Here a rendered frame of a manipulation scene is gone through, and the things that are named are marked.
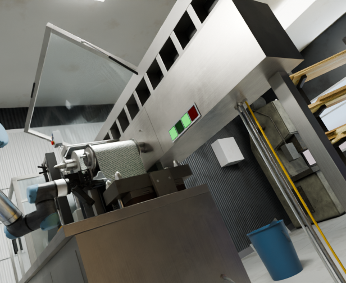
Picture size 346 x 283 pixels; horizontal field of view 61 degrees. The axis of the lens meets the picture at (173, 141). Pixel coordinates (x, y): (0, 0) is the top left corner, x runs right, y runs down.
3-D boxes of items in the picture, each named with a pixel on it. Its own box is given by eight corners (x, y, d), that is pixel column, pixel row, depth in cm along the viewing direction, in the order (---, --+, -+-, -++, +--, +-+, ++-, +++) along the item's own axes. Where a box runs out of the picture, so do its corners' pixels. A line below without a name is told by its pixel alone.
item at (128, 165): (109, 195, 137) (97, 160, 143) (150, 185, 151) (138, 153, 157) (109, 195, 137) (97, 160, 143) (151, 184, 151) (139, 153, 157)
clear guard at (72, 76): (27, 130, 230) (27, 129, 231) (89, 153, 247) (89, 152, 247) (50, 30, 153) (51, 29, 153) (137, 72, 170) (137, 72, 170)
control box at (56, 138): (51, 148, 202) (48, 136, 205) (60, 147, 206) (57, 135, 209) (53, 144, 197) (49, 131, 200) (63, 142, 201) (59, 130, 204)
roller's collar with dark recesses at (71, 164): (65, 173, 167) (62, 163, 169) (75, 170, 171) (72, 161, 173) (67, 168, 163) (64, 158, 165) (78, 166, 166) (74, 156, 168)
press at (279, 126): (385, 194, 580) (304, 70, 676) (358, 213, 493) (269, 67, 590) (315, 217, 697) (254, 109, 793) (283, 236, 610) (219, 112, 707)
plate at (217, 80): (65, 247, 325) (58, 222, 334) (89, 239, 342) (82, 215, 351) (262, 56, 97) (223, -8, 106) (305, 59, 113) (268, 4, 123)
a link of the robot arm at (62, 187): (59, 194, 122) (55, 200, 128) (70, 191, 125) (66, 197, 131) (54, 177, 125) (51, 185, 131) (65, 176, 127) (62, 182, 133)
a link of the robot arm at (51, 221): (41, 234, 122) (35, 209, 126) (65, 223, 122) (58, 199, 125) (29, 235, 115) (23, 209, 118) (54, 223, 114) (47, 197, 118)
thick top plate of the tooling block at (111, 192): (106, 206, 130) (102, 193, 132) (176, 186, 154) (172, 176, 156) (118, 194, 118) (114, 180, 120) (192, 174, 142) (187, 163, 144)
